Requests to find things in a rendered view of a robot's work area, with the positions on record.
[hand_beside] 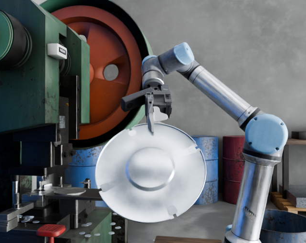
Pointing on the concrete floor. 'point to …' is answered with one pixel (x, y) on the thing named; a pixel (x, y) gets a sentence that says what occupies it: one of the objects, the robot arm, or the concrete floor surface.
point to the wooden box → (183, 240)
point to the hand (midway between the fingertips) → (149, 130)
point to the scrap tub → (286, 227)
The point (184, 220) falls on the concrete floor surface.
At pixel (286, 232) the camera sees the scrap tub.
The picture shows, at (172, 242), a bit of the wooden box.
